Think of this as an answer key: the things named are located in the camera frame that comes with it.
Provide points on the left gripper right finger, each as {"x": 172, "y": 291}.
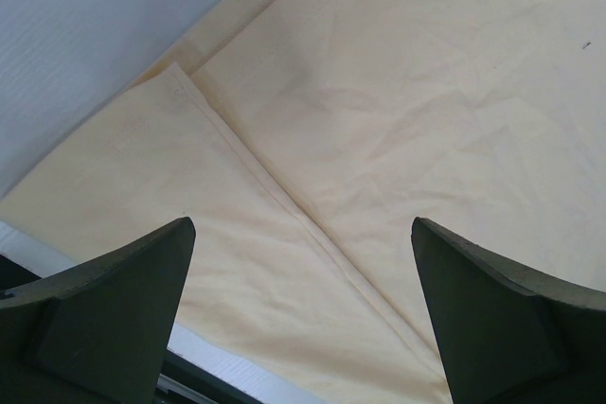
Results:
{"x": 507, "y": 333}

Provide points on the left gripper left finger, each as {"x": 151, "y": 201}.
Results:
{"x": 97, "y": 332}

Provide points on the cream yellow t shirt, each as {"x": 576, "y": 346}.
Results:
{"x": 305, "y": 147}

